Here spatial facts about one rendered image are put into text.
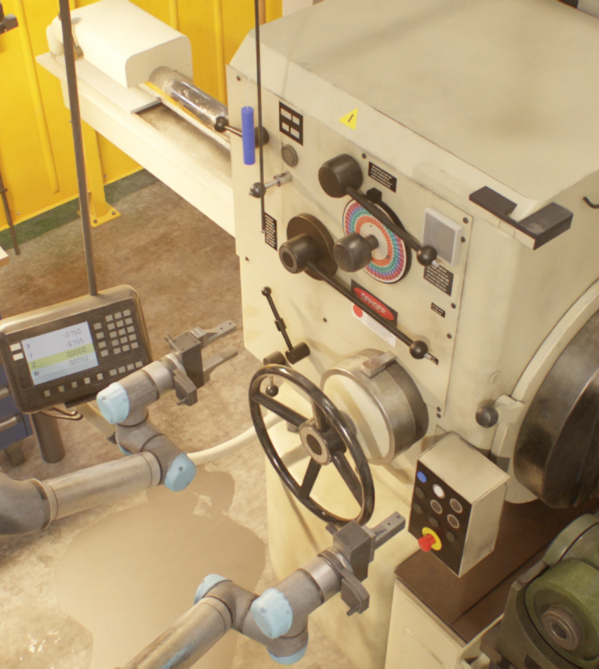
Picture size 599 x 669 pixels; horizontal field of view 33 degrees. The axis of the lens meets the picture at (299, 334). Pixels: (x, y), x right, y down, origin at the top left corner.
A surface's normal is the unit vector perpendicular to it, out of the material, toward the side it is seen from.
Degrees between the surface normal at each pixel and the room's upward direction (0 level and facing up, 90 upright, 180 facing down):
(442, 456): 0
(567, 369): 47
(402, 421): 60
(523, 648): 90
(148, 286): 0
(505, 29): 0
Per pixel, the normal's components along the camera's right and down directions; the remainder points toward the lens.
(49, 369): 0.40, 0.34
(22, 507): 0.52, -0.18
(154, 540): 0.00, -0.73
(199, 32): 0.65, 0.52
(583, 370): -0.52, -0.22
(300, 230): -0.77, 0.44
